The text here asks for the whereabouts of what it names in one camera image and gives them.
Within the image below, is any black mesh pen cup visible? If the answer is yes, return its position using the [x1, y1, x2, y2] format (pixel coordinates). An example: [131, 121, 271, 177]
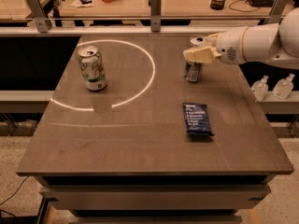
[210, 0, 226, 10]

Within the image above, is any silver blue redbull can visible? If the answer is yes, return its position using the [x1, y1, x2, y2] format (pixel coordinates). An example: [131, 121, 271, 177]
[184, 36, 204, 82]

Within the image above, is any right metal bracket post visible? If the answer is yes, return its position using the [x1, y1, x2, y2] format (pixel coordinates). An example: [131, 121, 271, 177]
[263, 0, 288, 25]

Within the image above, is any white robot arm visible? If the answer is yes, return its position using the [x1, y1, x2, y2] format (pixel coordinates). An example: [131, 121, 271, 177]
[183, 8, 299, 69]

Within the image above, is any clear sanitizer bottle right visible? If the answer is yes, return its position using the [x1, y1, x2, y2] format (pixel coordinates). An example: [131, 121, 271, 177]
[272, 74, 294, 99]

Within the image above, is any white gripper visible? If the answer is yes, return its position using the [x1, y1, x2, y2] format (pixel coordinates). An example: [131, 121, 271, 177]
[183, 26, 248, 64]

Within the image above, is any black cable on desk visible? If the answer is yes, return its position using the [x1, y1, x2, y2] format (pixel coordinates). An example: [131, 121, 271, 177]
[228, 0, 261, 13]

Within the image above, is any metal bracket post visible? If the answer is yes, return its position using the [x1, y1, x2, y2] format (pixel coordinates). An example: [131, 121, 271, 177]
[263, 0, 288, 25]
[26, 0, 51, 33]
[150, 0, 162, 32]

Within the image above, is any left metal bracket post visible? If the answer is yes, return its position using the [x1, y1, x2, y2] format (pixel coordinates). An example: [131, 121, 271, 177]
[26, 0, 51, 33]

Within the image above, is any clear sanitizer bottle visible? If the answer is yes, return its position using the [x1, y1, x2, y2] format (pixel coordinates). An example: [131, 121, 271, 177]
[272, 74, 294, 99]
[251, 76, 268, 101]

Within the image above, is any blue rxbar blueberry wrapper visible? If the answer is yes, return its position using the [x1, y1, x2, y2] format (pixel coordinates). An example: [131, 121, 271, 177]
[183, 103, 214, 136]

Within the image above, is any black floor cable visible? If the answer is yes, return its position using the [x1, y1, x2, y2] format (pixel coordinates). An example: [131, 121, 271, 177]
[0, 175, 30, 224]

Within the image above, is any green white soda can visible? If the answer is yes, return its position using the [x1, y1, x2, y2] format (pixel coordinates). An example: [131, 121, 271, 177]
[78, 46, 107, 91]

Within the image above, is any middle metal bracket post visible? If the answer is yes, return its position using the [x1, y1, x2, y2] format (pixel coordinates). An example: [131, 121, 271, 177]
[150, 0, 162, 32]

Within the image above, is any clear sanitizer bottle left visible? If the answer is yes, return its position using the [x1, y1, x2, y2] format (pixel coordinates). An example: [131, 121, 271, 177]
[251, 76, 268, 101]

